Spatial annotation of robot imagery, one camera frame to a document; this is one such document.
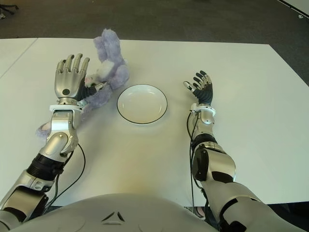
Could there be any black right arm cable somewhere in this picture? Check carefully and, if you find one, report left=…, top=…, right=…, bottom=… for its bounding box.
left=187, top=113, right=197, bottom=208

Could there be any purple plush bunny doll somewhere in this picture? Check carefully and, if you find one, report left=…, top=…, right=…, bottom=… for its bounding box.
left=35, top=28, right=131, bottom=140

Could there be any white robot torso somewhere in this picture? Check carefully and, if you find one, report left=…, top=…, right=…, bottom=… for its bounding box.
left=9, top=192, right=219, bottom=232

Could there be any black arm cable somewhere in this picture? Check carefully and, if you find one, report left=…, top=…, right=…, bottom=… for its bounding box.
left=45, top=144, right=86, bottom=211
left=187, top=113, right=197, bottom=208

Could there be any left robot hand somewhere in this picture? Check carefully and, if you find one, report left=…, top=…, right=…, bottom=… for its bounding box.
left=54, top=53, right=108, bottom=106

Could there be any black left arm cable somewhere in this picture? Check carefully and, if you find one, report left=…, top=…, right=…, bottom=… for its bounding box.
left=45, top=144, right=86, bottom=211

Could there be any black office chair base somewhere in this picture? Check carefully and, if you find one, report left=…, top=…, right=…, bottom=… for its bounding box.
left=0, top=4, right=19, bottom=14

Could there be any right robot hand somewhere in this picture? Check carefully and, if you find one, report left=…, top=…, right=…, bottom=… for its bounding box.
left=183, top=70, right=214, bottom=106

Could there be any white plate black rim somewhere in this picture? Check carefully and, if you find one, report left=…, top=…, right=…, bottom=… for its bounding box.
left=116, top=84, right=169, bottom=126

